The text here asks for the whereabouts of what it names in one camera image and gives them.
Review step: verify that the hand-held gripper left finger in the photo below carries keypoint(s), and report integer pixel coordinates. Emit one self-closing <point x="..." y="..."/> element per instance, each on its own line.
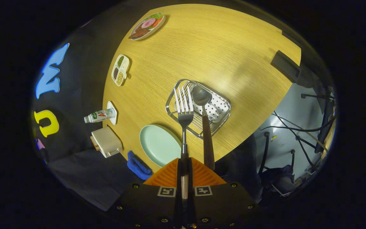
<point x="179" y="173"/>

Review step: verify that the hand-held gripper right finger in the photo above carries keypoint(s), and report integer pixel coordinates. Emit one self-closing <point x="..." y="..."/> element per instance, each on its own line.
<point x="191" y="173"/>

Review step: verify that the pale green plate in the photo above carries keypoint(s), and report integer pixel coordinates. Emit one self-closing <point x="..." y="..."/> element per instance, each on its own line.
<point x="159" y="144"/>

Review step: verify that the blue cloth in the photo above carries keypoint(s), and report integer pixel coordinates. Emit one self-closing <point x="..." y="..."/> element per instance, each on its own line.
<point x="137" y="167"/>

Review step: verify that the metal drain tray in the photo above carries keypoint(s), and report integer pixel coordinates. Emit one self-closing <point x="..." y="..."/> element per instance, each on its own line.
<point x="221" y="108"/>

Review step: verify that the cream white toaster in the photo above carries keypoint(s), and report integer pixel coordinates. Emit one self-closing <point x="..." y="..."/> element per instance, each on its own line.
<point x="108" y="141"/>

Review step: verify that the brown toast slice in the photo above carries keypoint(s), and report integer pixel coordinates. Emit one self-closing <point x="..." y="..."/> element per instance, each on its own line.
<point x="94" y="143"/>

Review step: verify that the white coaster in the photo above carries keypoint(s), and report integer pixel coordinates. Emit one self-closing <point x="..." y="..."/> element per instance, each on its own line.
<point x="112" y="106"/>

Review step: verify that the small white drink bottle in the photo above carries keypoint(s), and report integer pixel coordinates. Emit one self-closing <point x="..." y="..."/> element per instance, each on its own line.
<point x="100" y="115"/>

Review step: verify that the white divided bean dish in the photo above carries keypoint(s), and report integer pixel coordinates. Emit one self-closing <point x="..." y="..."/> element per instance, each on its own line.
<point x="124" y="65"/>

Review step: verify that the black table clamp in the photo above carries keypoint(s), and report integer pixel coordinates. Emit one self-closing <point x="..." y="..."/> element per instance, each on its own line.
<point x="286" y="66"/>
<point x="289" y="35"/>

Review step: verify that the brown meat piece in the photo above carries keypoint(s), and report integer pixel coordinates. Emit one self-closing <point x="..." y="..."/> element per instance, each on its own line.
<point x="139" y="33"/>

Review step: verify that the white food plate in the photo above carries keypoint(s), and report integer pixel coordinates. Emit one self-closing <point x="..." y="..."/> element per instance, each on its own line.
<point x="157" y="29"/>

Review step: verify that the red tomato slice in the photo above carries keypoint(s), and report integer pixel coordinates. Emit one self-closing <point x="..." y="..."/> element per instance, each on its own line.
<point x="158" y="22"/>

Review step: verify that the pink ham slice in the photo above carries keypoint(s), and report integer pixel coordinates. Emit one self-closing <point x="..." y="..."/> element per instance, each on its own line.
<point x="148" y="23"/>

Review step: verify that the green lettuce leaf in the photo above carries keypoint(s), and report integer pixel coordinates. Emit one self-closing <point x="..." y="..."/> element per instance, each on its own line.
<point x="156" y="15"/>

